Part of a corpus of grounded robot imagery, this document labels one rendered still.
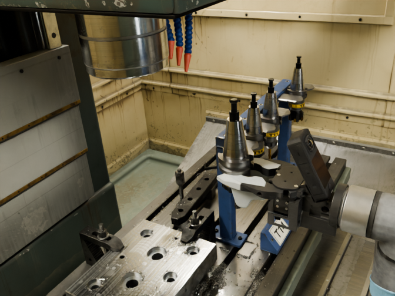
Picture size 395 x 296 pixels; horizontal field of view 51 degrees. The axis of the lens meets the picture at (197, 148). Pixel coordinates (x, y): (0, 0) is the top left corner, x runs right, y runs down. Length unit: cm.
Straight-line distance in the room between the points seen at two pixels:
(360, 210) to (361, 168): 109
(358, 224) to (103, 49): 49
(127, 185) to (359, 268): 117
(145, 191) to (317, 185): 143
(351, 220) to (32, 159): 89
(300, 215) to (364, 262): 75
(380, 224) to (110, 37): 51
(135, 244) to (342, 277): 64
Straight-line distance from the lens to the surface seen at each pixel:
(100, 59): 74
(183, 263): 102
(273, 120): 113
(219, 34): 186
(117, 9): 63
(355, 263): 144
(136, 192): 203
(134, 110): 219
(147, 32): 73
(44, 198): 133
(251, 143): 102
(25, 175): 126
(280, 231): 119
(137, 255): 106
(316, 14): 167
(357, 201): 67
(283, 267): 114
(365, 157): 179
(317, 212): 72
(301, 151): 65
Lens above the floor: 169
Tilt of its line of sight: 28 degrees down
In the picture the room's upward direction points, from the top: 4 degrees counter-clockwise
